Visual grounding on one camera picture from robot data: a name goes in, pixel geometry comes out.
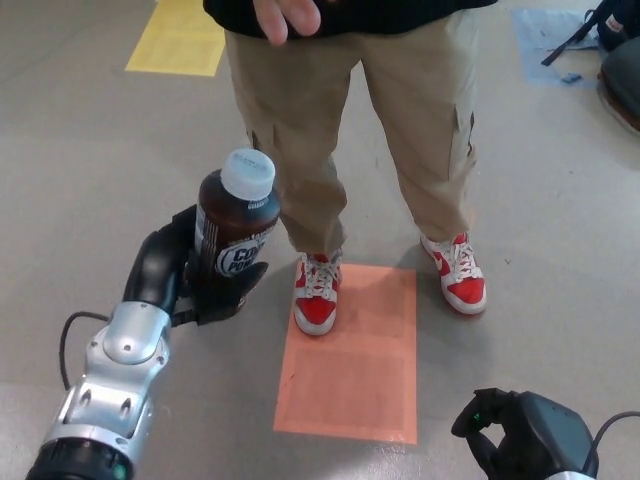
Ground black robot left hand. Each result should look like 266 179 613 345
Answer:
123 202 271 329

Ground black shirt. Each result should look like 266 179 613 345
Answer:
202 0 466 40

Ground person's bare hand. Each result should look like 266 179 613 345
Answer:
252 0 322 47

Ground chocolate protein shake bottle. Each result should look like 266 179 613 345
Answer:
193 147 282 276

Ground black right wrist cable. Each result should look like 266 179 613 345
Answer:
589 410 640 451

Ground blue paper sheet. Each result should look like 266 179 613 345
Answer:
512 8 601 86

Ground orange paper sheet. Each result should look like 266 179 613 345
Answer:
272 263 419 445

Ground yellow paper sheet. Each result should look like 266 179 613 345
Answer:
124 0 227 77

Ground dark backpack with strap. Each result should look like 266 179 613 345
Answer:
541 0 640 66

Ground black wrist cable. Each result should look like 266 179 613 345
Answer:
589 410 640 451
58 312 109 391

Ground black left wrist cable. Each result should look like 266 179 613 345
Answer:
58 312 109 391

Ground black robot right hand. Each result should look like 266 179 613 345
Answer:
450 388 600 480

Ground red white sneaker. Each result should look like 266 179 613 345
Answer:
293 252 343 336
419 232 487 316

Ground khaki cargo trousers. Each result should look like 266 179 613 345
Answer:
223 14 479 261

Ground grey round chair base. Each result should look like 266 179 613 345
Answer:
597 39 640 132

